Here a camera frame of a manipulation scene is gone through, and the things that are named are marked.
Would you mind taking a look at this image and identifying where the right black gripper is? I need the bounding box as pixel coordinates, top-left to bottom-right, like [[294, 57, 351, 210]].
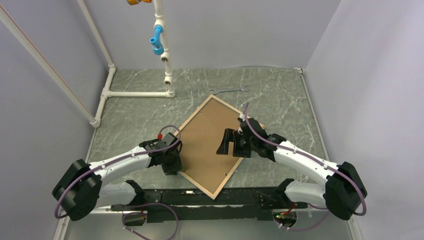
[[216, 128, 257, 158]]

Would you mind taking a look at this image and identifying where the brown wooden backing board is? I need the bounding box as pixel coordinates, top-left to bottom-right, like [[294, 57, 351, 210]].
[[179, 97, 263, 196]]

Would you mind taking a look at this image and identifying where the blue wooden picture frame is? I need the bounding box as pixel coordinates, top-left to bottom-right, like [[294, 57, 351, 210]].
[[174, 94, 267, 201]]

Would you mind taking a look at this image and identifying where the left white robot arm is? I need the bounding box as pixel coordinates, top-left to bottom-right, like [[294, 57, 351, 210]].
[[52, 132, 183, 221]]

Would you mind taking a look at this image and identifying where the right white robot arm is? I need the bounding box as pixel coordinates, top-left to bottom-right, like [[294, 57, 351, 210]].
[[216, 118, 368, 220]]

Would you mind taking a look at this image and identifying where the white pvc pipe structure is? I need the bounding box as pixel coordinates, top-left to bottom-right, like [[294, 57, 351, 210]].
[[0, 0, 177, 129]]

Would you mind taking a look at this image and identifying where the blue pipe fitting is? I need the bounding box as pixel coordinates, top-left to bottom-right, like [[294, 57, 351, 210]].
[[149, 25, 165, 56]]

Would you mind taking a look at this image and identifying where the orange pipe fitting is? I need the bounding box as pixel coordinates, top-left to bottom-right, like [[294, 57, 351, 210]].
[[127, 0, 153, 6]]

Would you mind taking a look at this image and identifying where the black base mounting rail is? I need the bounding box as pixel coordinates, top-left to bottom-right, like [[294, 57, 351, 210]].
[[110, 187, 307, 223]]

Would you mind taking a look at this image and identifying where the aluminium extrusion frame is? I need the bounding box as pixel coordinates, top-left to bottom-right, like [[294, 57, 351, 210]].
[[52, 187, 365, 240]]

